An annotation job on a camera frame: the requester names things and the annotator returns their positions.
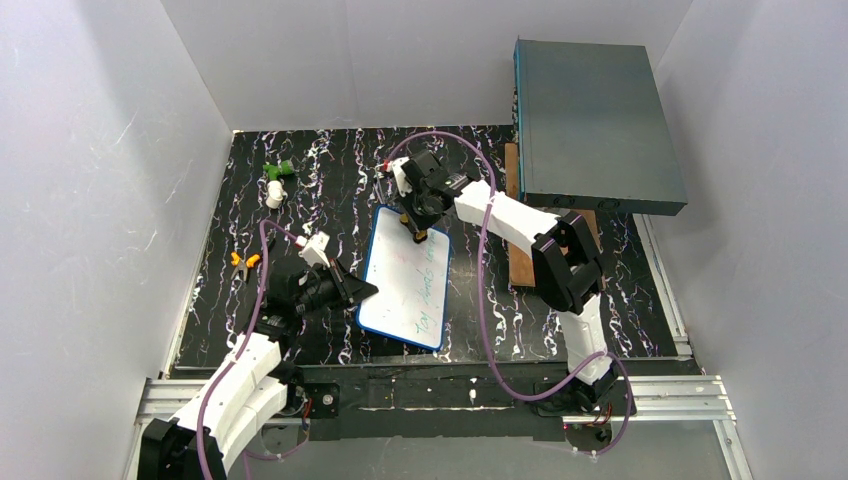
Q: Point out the blue framed whiteboard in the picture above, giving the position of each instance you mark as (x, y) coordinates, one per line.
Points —
(412, 282)

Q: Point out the orange handled pliers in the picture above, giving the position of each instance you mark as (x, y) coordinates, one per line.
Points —
(243, 265)

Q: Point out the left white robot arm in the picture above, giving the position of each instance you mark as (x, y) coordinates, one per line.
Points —
(203, 439)

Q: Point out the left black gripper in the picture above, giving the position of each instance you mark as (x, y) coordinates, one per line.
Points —
(340, 283)

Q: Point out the wire whiteboard stand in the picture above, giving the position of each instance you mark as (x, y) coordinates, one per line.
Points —
(381, 192)

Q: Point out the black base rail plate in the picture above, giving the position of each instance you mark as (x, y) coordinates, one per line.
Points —
(439, 400)

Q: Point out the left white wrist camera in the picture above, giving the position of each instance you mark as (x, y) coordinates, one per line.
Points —
(312, 249)

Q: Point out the wooden board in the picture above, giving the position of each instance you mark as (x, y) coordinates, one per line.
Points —
(521, 272)

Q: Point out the dark grey metal box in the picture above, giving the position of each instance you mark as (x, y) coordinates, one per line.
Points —
(591, 130)

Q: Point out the green white toy figure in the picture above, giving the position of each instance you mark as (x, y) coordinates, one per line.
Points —
(276, 193)

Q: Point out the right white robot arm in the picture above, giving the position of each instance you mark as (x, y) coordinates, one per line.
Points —
(566, 262)

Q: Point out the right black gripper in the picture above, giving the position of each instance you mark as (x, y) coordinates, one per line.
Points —
(419, 216)

